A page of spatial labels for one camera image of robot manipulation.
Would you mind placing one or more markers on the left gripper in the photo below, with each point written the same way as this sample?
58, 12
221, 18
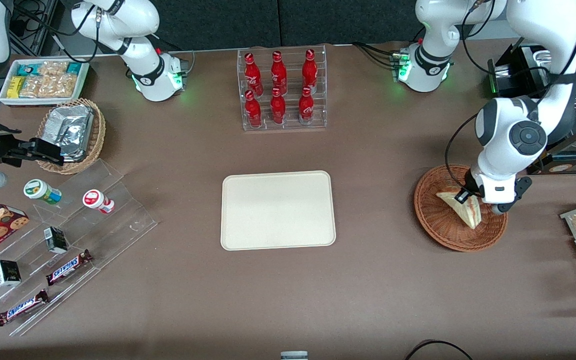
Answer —
468, 189

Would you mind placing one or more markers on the triangular sandwich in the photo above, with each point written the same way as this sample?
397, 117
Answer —
463, 215

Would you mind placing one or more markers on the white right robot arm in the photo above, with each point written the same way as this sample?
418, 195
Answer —
143, 60

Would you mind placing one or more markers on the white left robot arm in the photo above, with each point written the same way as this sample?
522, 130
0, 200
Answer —
528, 135

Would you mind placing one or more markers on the white snack tray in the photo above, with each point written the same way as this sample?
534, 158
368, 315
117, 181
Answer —
3, 100

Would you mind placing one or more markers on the brown wicker basket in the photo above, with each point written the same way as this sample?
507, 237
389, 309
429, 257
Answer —
443, 230

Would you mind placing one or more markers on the light wicker basket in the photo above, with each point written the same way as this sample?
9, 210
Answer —
95, 125

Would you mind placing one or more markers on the cream rectangular plastic tray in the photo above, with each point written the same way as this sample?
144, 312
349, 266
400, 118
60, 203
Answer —
278, 210

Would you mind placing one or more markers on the green lid yogurt cup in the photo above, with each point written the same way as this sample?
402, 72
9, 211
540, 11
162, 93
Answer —
38, 190

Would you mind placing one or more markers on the crinkled foil packet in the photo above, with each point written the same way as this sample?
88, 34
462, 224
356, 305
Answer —
70, 137

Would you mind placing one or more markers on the yellow snack packet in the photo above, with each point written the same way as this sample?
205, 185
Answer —
15, 87

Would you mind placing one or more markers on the clear bag of crackers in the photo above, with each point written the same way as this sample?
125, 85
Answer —
64, 86
37, 87
52, 69

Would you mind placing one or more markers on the teal snack packet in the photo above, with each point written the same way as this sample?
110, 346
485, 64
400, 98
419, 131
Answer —
73, 68
27, 69

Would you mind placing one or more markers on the red lid yogurt cup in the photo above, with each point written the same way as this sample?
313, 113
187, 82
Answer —
95, 200

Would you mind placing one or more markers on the small black carton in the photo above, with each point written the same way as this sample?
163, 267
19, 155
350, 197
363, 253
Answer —
55, 241
8, 273

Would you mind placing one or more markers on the black food warmer machine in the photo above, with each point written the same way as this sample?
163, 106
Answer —
500, 80

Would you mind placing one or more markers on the Snickers chocolate bar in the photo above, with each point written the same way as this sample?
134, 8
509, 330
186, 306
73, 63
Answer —
22, 307
68, 267

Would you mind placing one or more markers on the steel food pan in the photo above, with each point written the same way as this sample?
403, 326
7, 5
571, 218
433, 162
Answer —
535, 57

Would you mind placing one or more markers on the red cola bottle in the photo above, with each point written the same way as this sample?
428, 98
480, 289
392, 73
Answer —
306, 107
278, 107
253, 112
252, 72
278, 72
310, 70

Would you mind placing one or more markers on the clear acrylic bottle rack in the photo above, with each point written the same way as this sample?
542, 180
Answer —
290, 125

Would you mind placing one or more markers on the small grey device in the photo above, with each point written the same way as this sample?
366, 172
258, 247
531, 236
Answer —
294, 356

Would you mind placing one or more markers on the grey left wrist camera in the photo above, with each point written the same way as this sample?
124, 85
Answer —
522, 187

